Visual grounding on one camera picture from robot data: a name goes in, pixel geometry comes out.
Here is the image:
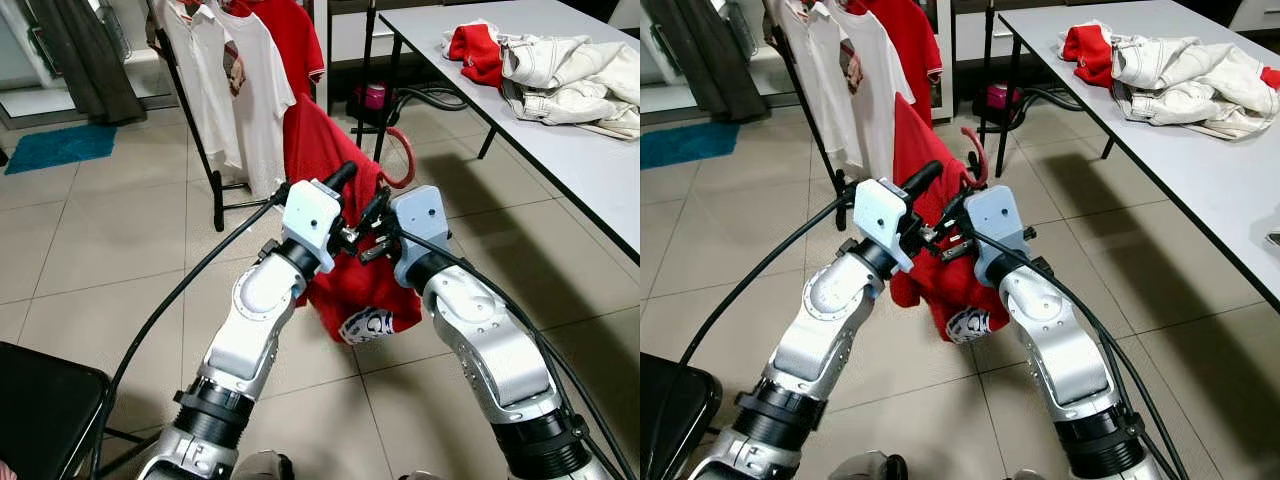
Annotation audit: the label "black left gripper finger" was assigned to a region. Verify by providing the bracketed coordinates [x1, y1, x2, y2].
[900, 160, 944, 199]
[322, 160, 359, 199]

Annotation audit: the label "plain white t-shirt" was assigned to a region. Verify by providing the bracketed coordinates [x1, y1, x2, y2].
[215, 5, 298, 201]
[835, 5, 913, 186]

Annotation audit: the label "red plastic hanger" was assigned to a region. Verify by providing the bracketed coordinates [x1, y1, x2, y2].
[960, 125, 991, 189]
[378, 125, 418, 191]

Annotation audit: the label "grey left robot foot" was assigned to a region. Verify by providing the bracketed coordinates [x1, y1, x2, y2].
[232, 450, 296, 480]
[825, 450, 909, 480]

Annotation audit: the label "small red garment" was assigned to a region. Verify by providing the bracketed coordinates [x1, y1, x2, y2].
[1060, 22, 1119, 89]
[445, 22, 508, 89]

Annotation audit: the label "black chair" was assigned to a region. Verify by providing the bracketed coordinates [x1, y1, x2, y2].
[0, 340, 116, 480]
[640, 350, 723, 480]

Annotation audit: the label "white table black frame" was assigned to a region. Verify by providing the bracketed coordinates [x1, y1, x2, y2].
[378, 0, 641, 263]
[995, 0, 1280, 311]

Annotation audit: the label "red polo shirt white trim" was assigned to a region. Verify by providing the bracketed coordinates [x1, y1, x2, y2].
[245, 0, 327, 111]
[865, 0, 943, 121]

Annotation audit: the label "pink black vacuum cleaner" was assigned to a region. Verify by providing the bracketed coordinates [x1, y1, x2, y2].
[348, 82, 471, 129]
[975, 82, 1086, 126]

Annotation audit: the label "white jeans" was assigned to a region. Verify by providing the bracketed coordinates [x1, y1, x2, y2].
[1110, 33, 1280, 141]
[497, 33, 641, 141]

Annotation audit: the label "white framed glass door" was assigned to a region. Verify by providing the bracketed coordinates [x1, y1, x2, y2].
[640, 0, 691, 116]
[0, 0, 61, 119]

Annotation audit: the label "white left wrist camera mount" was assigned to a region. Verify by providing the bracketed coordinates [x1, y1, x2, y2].
[280, 178, 346, 273]
[853, 178, 916, 273]

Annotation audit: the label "red t-shirt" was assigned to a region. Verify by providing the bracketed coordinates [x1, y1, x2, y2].
[283, 93, 426, 346]
[888, 93, 1011, 346]

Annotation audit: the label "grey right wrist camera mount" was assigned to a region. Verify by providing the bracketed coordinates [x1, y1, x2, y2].
[388, 185, 453, 291]
[963, 185, 1031, 286]

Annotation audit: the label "black clothes rack frame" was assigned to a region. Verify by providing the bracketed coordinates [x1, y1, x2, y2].
[148, 0, 501, 233]
[765, 0, 1116, 206]

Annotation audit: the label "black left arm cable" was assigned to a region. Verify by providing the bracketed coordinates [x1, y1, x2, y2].
[95, 195, 291, 480]
[650, 195, 861, 480]

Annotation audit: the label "blue floor mat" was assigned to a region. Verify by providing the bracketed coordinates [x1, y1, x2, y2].
[3, 122, 119, 177]
[640, 122, 741, 171]

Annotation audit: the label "dark grey curtain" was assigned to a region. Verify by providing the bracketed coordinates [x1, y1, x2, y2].
[25, 0, 148, 126]
[668, 0, 771, 123]

